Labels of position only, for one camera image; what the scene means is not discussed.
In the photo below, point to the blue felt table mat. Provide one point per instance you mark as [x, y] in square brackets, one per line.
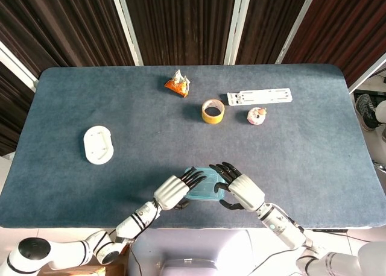
[150, 131]

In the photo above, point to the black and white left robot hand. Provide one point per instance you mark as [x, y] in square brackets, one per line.
[170, 193]

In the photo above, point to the white oval plastic part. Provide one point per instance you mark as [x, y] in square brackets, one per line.
[98, 143]

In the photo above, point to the yellow tape roll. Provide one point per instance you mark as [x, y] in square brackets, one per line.
[212, 118]

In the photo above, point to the white metal partition post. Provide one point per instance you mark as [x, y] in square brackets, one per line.
[368, 74]
[297, 26]
[18, 66]
[236, 26]
[126, 26]

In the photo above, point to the grey robot torso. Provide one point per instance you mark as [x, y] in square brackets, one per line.
[193, 246]

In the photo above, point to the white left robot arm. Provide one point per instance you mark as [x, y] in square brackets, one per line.
[132, 223]

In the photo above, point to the crumpled orange snack bag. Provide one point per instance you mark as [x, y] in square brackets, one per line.
[178, 86]

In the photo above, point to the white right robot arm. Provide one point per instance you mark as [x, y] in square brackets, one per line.
[283, 227]

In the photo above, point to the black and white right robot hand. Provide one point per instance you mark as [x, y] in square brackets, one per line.
[245, 193]

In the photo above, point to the white round object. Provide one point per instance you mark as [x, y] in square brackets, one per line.
[382, 113]

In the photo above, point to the white perforated plastic plate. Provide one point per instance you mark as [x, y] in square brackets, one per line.
[262, 95]

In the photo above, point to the grey knit sneakers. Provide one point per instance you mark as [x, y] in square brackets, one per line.
[366, 110]

